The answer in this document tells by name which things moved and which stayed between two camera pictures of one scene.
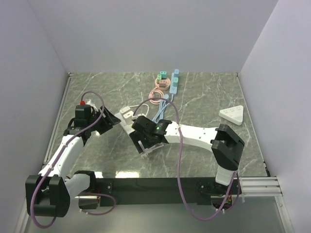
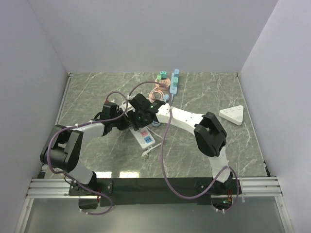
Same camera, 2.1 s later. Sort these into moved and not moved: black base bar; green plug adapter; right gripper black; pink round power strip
Moved: right gripper black
Not moved: black base bar; green plug adapter; pink round power strip
